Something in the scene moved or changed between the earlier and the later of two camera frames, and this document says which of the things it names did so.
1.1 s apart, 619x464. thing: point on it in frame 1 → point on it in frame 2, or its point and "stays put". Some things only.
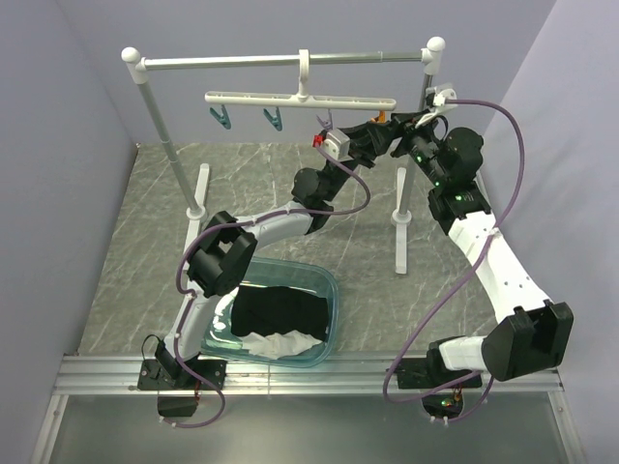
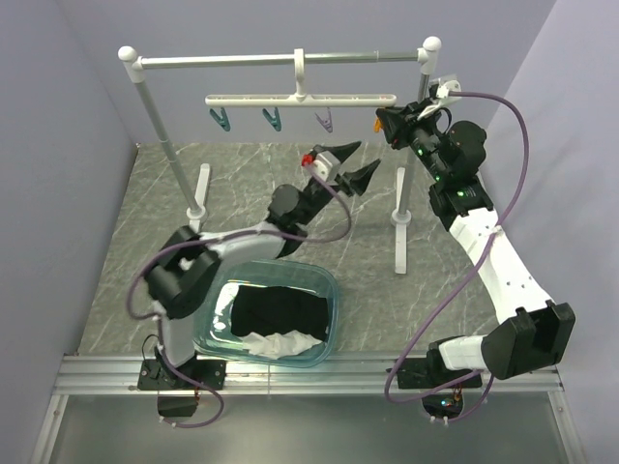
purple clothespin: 326,124 stays put
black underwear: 258,308 stays put
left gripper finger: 363,133 → 344,150
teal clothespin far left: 223,118 stays put
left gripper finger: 378,147 → 358,180
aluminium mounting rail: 100,375 stays put
